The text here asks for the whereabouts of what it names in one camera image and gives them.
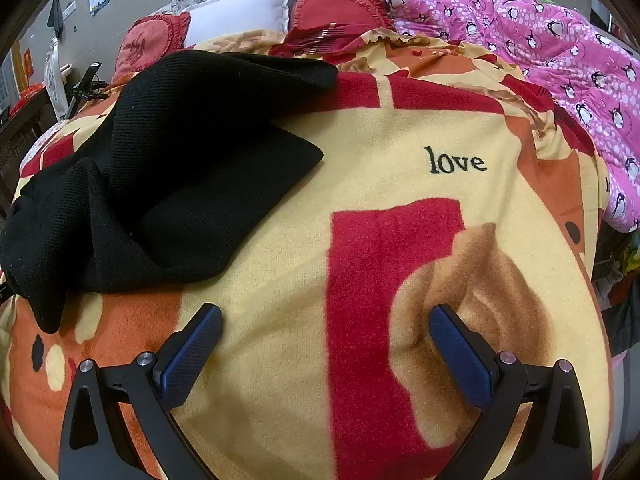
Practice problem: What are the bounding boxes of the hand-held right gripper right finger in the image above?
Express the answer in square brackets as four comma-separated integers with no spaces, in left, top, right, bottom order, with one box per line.
[428,304,593,480]

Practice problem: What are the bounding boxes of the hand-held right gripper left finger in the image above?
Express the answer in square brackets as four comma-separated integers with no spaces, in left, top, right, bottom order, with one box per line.
[59,303,223,480]

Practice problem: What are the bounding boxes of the black pants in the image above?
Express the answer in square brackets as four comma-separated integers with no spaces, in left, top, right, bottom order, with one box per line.
[0,51,340,335]

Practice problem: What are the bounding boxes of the colourful clothes pile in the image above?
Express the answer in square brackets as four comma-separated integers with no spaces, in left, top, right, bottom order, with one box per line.
[595,220,640,361]

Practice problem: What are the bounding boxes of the red yellow printed blanket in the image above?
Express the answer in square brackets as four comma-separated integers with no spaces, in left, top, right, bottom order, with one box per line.
[0,27,616,480]

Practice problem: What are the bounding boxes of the dark wooden table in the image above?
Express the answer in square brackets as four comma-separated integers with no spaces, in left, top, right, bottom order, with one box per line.
[0,95,56,181]

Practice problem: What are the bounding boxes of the black phone stand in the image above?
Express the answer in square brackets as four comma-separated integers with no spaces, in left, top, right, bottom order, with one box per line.
[65,62,108,121]

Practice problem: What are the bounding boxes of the red decorations pile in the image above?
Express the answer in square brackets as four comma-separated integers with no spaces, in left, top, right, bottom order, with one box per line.
[10,85,47,111]

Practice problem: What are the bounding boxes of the plastic wrapped white chair back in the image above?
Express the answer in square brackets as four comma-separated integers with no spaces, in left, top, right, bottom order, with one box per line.
[44,42,68,121]

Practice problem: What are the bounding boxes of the red ruffled cushion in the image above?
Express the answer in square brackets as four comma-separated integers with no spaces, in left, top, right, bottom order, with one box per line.
[111,11,192,83]
[289,0,396,36]

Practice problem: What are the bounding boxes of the pink penguin print quilt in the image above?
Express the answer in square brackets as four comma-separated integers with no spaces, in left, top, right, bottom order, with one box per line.
[360,0,640,233]

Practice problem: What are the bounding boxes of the red striped cloth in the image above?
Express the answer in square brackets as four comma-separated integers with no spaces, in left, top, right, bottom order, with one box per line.
[272,24,368,61]

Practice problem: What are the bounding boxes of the white pillow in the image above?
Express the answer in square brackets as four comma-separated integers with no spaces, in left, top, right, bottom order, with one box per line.
[182,0,293,50]

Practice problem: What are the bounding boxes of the dark hanging cloth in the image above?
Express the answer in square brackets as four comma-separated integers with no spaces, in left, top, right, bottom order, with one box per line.
[46,0,65,41]

